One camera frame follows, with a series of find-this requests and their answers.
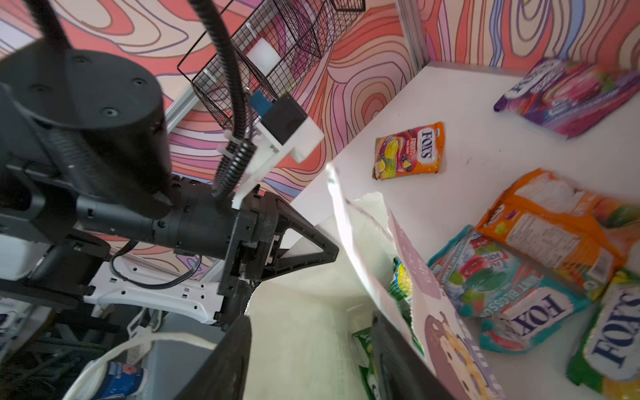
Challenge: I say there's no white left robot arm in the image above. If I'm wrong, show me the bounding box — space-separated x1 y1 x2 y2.
1 1 338 328

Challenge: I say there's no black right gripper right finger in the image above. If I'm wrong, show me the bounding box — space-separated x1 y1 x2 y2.
371 312 443 399

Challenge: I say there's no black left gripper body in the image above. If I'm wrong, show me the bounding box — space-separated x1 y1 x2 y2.
149 175 280 325

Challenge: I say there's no black wire basket left wall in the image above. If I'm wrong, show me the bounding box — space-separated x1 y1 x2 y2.
178 1 366 130

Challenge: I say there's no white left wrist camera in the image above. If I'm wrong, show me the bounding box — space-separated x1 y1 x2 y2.
232 91 324 210

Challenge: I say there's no purple Fox's candy bag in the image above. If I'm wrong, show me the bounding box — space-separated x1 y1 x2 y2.
493 58 639 139

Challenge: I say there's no red orange Fox's candy bag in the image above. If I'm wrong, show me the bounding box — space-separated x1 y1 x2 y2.
372 122 446 180

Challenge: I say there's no orange snack bag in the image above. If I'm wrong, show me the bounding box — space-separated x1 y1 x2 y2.
476 169 639 299

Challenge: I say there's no teal mint Fox's candy bag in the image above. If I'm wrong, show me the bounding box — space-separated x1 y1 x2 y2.
427 226 592 354

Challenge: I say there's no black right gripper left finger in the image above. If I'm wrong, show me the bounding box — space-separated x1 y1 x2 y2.
176 316 252 400

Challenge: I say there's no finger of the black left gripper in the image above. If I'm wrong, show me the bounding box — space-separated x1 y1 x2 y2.
257 193 339 280

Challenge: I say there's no white printed paper bag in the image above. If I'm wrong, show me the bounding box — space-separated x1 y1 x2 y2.
244 167 505 399

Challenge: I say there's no green lemon candy bag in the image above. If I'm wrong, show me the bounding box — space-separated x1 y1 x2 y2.
351 257 424 400

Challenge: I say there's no yellow green Fox's candy bag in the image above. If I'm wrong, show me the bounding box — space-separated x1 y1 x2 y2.
567 269 639 399

